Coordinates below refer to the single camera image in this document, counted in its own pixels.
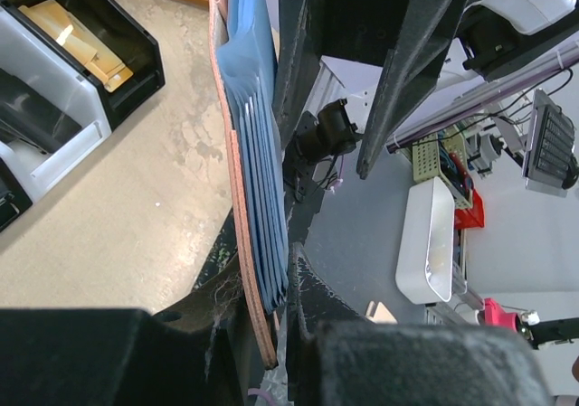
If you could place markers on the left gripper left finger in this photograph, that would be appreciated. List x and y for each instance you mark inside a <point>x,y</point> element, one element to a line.
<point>125,356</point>

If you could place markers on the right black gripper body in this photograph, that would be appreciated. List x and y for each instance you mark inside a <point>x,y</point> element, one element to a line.
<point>356,30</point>

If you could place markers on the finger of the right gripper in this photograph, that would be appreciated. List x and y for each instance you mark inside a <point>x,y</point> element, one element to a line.
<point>410,73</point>
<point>300,51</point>

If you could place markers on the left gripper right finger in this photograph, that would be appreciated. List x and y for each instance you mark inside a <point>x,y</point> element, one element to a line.
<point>337,357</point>

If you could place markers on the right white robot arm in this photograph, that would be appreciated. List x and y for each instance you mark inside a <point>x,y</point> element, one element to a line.
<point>503,36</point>

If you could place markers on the black bin with gold cards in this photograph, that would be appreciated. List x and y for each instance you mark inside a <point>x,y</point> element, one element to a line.
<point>118,32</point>

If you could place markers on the black bin with silver cards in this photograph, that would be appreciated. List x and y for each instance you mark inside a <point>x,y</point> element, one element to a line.
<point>16,196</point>

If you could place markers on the gold cards pile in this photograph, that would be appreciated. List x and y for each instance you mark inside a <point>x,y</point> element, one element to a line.
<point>72,35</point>

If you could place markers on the white bin with black cards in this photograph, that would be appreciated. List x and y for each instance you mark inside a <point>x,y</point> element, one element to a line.
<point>31,61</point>

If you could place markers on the black cards pile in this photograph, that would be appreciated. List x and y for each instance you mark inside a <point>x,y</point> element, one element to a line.
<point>28,116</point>

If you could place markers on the green basket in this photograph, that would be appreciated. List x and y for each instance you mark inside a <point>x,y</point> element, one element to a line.
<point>444,155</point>

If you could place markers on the white plastic tray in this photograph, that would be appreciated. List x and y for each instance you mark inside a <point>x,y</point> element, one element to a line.
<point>425,267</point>

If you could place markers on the red basket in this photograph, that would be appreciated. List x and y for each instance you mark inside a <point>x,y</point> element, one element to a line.
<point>473,217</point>

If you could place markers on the pink plastic object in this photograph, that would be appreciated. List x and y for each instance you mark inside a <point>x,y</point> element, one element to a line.
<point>493,314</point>

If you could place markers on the black keyboard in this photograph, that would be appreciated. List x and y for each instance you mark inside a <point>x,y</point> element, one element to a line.
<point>549,163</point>

